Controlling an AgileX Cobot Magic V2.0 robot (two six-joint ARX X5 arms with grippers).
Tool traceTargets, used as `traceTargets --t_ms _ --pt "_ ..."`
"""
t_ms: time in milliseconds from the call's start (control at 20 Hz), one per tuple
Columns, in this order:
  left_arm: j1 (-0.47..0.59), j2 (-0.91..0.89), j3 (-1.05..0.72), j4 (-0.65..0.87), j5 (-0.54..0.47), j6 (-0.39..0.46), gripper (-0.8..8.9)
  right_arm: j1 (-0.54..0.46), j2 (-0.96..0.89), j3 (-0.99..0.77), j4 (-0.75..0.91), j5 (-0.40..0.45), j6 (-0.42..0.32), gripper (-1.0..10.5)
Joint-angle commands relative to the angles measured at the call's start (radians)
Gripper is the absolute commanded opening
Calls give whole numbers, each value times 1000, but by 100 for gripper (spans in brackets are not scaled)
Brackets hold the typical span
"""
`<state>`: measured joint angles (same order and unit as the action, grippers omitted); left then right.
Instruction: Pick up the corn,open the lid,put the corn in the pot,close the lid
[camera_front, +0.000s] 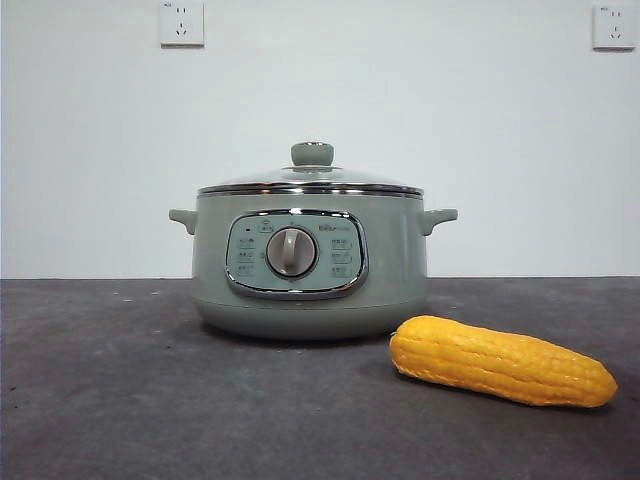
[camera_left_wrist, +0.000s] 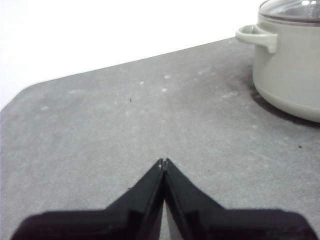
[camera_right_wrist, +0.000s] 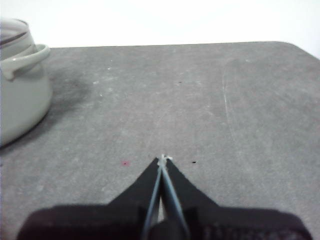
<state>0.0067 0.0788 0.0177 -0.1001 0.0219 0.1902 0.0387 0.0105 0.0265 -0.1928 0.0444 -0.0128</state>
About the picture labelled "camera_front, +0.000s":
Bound glass lid with green knob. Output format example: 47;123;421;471
196;141;425;197

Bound yellow corn cob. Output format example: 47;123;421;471
388;314;619;407

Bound sage green electric pot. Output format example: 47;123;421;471
168;187;459;342

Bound white wall socket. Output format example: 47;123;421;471
159;0;206;49
592;4;640;51

